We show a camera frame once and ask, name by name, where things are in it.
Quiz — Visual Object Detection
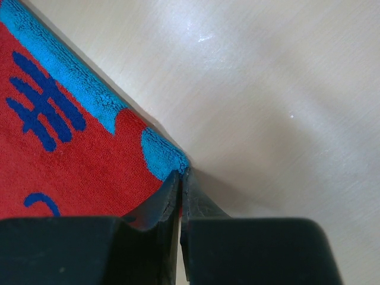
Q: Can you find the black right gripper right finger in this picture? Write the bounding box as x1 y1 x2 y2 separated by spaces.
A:
180 168 343 284

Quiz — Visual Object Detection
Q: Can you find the red and blue cloth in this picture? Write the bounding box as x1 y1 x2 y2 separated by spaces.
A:
1 1 189 219

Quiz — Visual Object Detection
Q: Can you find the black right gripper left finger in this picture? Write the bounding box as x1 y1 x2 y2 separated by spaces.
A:
1 171 180 284

